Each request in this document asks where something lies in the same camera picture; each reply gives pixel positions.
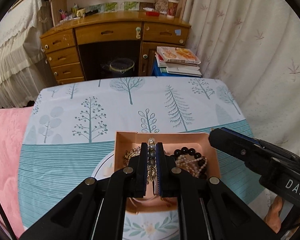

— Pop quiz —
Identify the person's right hand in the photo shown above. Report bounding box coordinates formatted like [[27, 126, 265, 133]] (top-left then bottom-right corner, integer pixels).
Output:
[[264, 196, 283, 233]]

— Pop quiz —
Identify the cream lace covered bed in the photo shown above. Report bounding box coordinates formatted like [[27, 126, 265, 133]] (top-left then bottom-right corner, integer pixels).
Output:
[[0, 0, 56, 109]]

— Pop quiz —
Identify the wooden desk with drawers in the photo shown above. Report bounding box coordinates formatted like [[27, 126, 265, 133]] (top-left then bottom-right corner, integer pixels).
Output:
[[41, 0, 190, 85]]

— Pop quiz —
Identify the pink pearl necklace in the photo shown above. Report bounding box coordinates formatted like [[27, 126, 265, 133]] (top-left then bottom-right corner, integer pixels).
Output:
[[175, 154, 208, 178]]

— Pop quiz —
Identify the pink quilted blanket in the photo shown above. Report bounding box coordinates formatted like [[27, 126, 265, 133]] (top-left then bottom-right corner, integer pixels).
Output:
[[0, 107, 32, 237]]

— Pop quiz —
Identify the pearl and gold bracelet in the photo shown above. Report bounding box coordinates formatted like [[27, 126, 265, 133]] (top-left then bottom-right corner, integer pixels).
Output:
[[146, 137, 158, 183]]

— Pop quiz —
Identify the pink jewelry tray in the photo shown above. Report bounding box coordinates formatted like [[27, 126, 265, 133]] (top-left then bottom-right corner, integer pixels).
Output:
[[114, 130, 222, 214]]

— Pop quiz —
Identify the wire waste basket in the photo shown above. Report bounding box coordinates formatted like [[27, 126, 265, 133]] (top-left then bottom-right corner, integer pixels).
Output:
[[109, 58, 135, 74]]

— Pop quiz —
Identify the white floral curtain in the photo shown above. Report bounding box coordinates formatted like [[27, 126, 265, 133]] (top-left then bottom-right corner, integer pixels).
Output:
[[183, 0, 300, 154]]

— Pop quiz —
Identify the black bead bracelet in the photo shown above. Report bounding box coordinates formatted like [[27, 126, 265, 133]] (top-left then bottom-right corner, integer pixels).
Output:
[[173, 147, 208, 177]]

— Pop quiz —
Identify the teal tree print tablecloth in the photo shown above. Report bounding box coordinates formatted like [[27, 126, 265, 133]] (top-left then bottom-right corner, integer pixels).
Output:
[[18, 77, 252, 228]]

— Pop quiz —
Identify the stack of books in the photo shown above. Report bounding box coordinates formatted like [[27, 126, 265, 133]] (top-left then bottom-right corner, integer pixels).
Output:
[[155, 46, 202, 77]]

